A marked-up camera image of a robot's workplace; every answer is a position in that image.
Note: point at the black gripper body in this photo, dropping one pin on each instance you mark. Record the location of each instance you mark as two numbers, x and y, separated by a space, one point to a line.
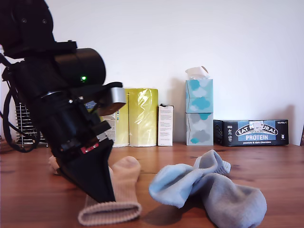
66 123

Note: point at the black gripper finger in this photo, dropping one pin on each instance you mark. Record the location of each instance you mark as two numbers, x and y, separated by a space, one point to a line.
102 171
78 175

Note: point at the beige ribbed sock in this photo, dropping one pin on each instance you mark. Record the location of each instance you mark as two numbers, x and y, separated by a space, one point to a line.
52 164
123 185

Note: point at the light blue ribbed sock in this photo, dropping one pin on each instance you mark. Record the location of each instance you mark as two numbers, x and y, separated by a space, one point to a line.
173 187
232 199

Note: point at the yellow-green paper roll pack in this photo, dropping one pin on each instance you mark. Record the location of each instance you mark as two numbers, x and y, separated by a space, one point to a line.
142 114

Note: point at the white carton box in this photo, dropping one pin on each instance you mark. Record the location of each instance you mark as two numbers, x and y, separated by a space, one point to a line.
165 126

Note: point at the grey cloud tissue box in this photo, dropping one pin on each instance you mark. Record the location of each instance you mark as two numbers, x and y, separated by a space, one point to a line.
199 130

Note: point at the black protein bar box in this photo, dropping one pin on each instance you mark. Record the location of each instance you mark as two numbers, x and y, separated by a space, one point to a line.
251 135

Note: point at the dark chair back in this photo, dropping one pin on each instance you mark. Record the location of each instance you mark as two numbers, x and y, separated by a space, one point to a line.
302 136

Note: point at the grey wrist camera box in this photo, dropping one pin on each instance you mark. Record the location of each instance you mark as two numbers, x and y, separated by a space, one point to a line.
116 96

